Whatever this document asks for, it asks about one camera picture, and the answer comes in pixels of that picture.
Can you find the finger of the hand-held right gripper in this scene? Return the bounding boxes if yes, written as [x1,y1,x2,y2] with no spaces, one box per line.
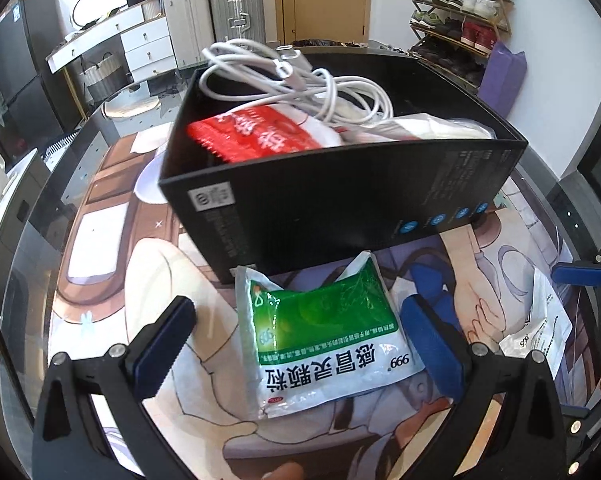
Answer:
[551,240,601,287]
[563,400,601,480]

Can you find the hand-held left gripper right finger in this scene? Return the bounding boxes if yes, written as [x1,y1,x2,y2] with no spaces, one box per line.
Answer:
[400,294,566,480]

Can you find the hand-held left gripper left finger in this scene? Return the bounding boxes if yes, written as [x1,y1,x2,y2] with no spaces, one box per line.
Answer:
[30,295,197,480]

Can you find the small white sachet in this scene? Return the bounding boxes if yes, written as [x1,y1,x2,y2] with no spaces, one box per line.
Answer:
[497,265,567,373]

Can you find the green white packet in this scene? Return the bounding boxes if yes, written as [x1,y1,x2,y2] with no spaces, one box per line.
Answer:
[235,251,426,421]

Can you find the black cardboard box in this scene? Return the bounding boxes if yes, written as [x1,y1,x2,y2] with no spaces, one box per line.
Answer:
[159,52,528,285]

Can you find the cream woven strap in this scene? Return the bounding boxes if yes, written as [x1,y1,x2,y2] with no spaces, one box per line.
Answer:
[340,112,496,146]

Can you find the red white packet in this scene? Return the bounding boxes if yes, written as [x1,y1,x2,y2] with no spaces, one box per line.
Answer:
[186,106,351,163]

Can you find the white cable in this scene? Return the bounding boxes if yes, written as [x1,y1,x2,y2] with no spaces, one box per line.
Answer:
[199,40,395,126]

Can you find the person's left hand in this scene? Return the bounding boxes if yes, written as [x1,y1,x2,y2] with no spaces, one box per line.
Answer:
[263,462,306,480]

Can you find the printed table mat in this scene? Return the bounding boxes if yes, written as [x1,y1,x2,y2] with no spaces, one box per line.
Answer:
[45,125,601,480]

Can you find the grey side cabinet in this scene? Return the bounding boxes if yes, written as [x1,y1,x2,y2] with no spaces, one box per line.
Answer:
[0,150,51,286]

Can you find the purple bag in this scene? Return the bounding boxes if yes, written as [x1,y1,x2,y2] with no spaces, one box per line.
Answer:
[477,41,527,116]

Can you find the wooden shoe rack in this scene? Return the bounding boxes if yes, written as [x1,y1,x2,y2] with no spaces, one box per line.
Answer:
[407,0,513,93]

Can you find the woven basket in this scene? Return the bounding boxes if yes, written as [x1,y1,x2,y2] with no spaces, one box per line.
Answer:
[83,52,131,106]

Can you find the rows of shoes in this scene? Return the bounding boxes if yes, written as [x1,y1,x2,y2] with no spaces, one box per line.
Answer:
[407,0,511,91]

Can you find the shoes beside door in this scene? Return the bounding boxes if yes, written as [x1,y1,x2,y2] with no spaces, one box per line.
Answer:
[340,40,411,56]

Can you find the black refrigerator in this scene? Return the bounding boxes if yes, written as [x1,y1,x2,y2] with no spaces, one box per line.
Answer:
[0,0,71,146]

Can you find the white dresser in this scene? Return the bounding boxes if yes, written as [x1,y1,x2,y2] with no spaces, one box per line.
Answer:
[47,0,181,86]

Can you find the white suitcase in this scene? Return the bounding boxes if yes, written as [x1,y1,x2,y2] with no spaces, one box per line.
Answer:
[163,0,216,68]

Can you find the silver suitcase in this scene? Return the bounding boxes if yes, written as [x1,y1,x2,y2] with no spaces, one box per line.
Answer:
[209,0,266,46]

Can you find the oval mirror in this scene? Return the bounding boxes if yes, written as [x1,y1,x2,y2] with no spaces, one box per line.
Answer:
[72,0,161,31]

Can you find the wooden door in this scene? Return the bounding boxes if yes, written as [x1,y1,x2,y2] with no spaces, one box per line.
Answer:
[273,0,372,46]

